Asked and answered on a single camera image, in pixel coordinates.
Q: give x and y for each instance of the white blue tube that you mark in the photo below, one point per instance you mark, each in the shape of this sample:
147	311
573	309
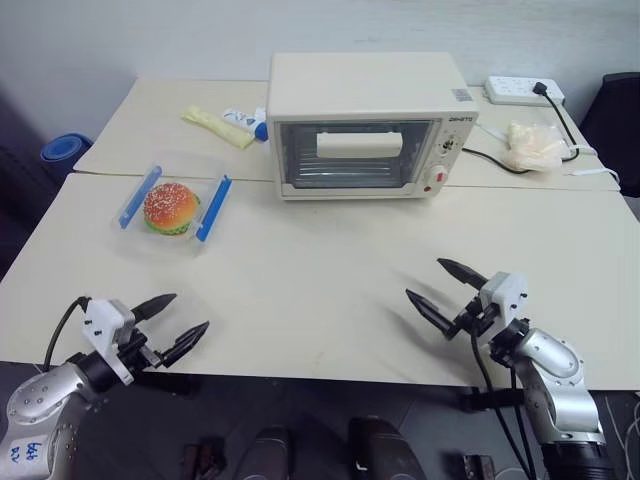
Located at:
240	119

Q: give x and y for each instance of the white power strip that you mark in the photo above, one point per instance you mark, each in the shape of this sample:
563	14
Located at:
510	90

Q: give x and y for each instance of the clear container with blue clips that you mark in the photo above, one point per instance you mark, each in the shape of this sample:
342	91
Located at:
132	240

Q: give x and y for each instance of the black chair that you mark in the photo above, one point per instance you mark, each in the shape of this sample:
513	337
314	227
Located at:
617	125

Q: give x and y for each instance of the white knob with red mark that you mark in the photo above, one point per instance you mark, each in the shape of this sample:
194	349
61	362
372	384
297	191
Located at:
436	175

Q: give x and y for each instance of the dark rounded shape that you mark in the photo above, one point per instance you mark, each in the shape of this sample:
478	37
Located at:
267	455
382	450

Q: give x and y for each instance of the crumpled clear plastic bag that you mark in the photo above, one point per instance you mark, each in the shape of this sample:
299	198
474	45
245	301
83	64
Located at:
532	147

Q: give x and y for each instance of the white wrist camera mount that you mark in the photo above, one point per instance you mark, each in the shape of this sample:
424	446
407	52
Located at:
505	295
102	320

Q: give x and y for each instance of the blue round bin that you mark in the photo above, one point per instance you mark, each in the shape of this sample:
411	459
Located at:
65	147

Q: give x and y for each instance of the toy hamburger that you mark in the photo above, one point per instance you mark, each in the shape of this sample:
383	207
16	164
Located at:
170	205

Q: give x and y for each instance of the black and white control knob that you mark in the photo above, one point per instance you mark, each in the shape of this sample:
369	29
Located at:
449	145

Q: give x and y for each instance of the blue container clip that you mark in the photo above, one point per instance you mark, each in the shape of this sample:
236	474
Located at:
215	207
140	195

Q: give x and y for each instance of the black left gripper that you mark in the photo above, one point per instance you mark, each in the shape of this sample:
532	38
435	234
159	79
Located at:
134	350

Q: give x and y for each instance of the yellow cloth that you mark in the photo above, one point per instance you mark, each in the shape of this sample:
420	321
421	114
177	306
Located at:
220	127

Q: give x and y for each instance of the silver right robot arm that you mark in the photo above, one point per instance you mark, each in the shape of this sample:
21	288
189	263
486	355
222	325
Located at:
555	380

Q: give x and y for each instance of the dark upholstered seat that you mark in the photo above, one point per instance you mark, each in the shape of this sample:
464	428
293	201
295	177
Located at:
25	200

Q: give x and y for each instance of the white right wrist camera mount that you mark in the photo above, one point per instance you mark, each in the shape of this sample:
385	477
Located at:
505	295

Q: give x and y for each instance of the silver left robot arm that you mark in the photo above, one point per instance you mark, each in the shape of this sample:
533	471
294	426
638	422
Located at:
35	400

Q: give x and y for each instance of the black table clamp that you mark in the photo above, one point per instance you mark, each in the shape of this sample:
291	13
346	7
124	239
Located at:
492	400

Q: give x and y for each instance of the cream toaster oven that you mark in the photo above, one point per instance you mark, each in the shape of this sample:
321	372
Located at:
360	100

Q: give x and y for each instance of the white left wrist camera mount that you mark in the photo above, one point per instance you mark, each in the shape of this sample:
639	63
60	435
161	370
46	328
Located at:
102	320

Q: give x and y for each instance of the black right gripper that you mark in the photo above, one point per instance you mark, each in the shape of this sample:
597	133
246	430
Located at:
477	317

